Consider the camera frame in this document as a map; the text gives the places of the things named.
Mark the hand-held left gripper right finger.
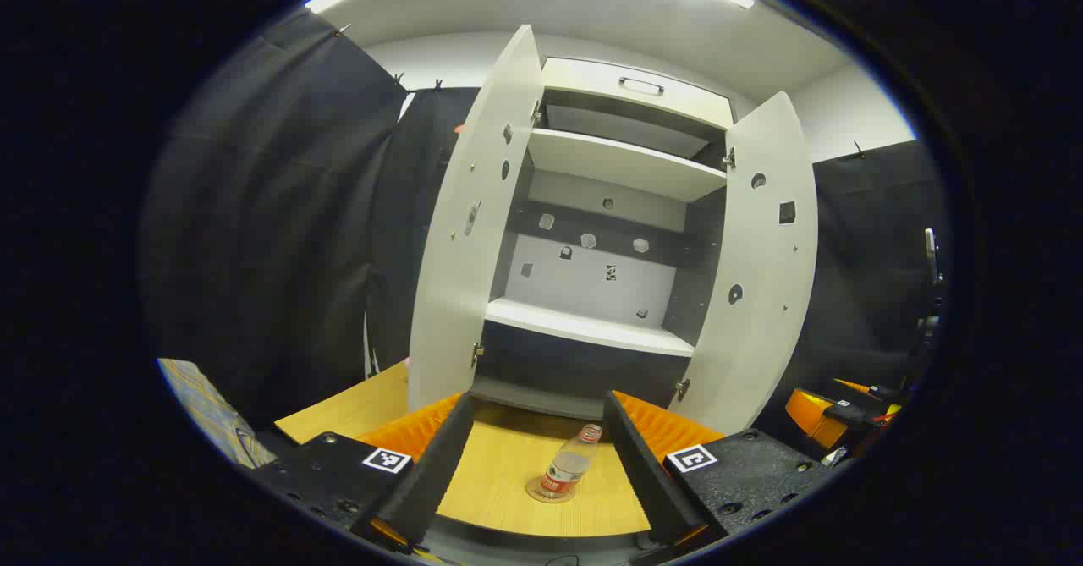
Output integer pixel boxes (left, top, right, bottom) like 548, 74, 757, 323
602, 390, 834, 550

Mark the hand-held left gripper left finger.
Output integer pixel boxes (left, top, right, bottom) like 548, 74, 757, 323
254, 392, 476, 554

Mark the clear red-label plastic bottle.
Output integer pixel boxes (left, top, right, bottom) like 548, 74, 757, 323
525, 423, 603, 504

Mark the white cabinet shelf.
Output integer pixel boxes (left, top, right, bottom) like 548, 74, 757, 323
526, 128, 728, 203
485, 297, 696, 358

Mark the white open cabinet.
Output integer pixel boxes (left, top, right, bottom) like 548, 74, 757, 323
470, 57, 737, 421

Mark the white cabinet drawer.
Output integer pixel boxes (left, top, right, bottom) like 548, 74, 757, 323
541, 57, 735, 131

